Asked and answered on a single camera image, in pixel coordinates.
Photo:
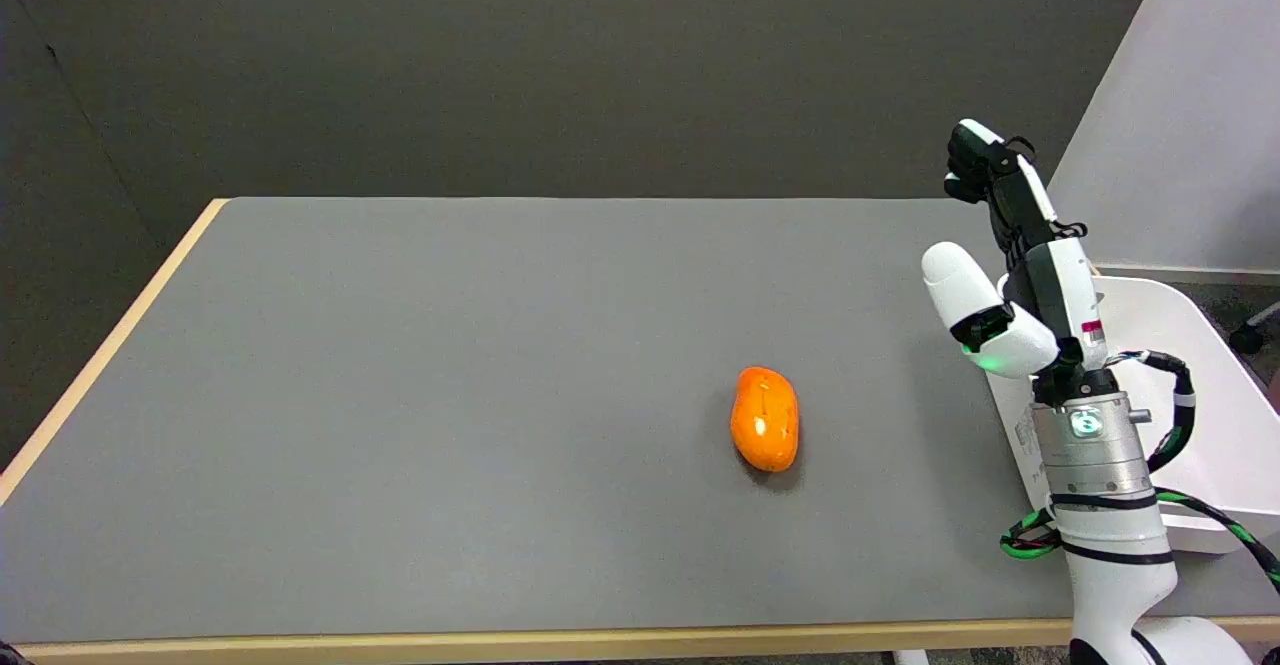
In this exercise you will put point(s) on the white plastic bin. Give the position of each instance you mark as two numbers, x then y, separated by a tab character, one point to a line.
1215	415

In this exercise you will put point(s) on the black chair caster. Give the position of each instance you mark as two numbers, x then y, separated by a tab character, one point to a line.
1247	336

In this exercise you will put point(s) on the white table leg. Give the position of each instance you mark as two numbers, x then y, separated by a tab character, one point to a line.
910	658

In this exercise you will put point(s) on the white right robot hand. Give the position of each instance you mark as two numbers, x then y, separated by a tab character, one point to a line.
1045	285

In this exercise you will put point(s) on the orange mango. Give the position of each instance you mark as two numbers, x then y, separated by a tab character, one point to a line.
765	420

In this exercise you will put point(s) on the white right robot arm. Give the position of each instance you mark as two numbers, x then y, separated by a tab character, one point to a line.
1095	465

